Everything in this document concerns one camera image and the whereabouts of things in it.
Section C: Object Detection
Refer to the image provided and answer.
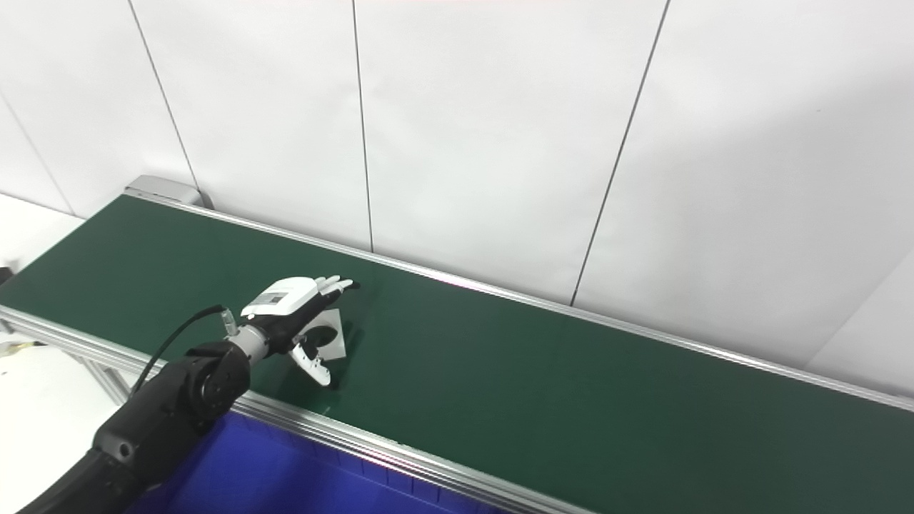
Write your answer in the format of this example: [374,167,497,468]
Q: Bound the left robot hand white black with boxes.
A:
[241,276,361,388]

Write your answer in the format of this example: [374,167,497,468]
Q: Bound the white square part with hole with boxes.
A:
[306,307,348,362]

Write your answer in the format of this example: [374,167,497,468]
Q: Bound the green conveyor belt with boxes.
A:
[0,174,914,514]
[0,194,914,514]

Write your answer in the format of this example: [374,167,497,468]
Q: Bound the blue plastic bin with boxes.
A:
[127,410,504,514]

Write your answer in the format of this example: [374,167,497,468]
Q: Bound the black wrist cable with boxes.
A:
[129,304,238,398]

